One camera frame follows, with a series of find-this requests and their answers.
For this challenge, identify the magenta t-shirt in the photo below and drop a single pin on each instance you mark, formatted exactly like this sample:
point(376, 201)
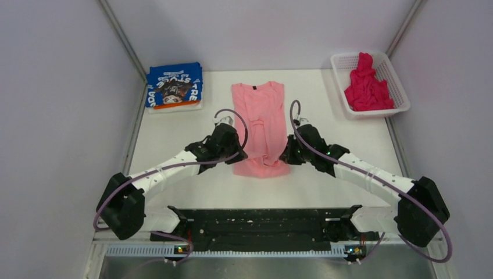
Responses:
point(366, 92)

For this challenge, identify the folded blue printed t-shirt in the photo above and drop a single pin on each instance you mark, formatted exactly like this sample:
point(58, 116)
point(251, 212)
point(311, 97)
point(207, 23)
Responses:
point(174, 84)

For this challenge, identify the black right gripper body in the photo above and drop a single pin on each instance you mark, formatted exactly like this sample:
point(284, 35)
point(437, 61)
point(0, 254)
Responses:
point(295, 154)

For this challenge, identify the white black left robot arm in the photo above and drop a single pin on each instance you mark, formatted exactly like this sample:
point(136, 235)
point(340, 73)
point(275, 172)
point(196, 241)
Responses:
point(123, 206)

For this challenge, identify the light pink t-shirt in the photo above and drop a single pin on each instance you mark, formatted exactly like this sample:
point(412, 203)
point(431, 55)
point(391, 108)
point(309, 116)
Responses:
point(262, 108)

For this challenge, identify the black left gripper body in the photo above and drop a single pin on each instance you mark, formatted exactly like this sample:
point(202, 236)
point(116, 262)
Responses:
point(233, 149)

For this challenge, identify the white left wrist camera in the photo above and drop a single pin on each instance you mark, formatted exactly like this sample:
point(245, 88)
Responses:
point(224, 120)

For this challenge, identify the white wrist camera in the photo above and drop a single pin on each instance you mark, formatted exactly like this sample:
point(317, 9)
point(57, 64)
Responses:
point(301, 121)
point(224, 120)

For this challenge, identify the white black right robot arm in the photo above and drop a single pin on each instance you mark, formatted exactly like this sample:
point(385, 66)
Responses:
point(416, 210)

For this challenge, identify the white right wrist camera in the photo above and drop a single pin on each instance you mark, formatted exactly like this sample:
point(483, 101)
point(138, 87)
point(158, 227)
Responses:
point(301, 121)

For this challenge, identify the folded white orange t-shirt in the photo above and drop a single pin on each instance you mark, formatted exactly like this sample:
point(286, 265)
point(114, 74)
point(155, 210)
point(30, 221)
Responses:
point(176, 107)

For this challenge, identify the aluminium rail frame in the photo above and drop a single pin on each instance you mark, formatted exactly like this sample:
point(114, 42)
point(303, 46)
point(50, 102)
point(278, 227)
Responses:
point(388, 258)

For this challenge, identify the white plastic laundry basket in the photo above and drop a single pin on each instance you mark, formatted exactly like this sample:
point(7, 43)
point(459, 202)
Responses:
point(344, 63)

